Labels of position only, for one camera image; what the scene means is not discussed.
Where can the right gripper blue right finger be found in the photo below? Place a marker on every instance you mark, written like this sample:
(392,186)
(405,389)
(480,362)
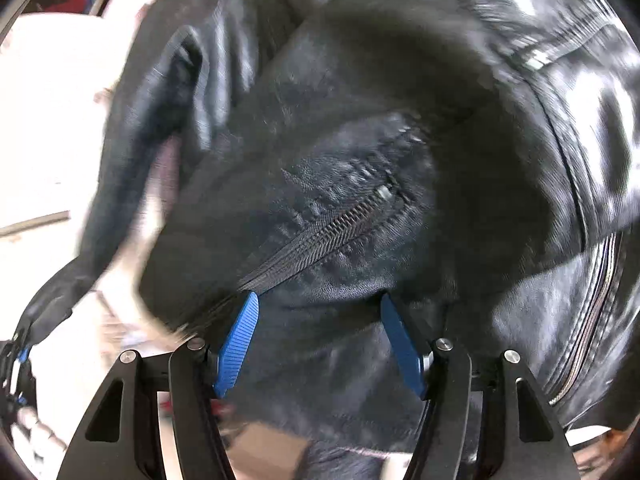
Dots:
(411,352)

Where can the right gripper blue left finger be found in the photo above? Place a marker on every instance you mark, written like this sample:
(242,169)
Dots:
(235,341)

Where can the black leather jacket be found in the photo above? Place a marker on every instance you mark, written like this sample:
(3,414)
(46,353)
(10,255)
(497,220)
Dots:
(476,159)

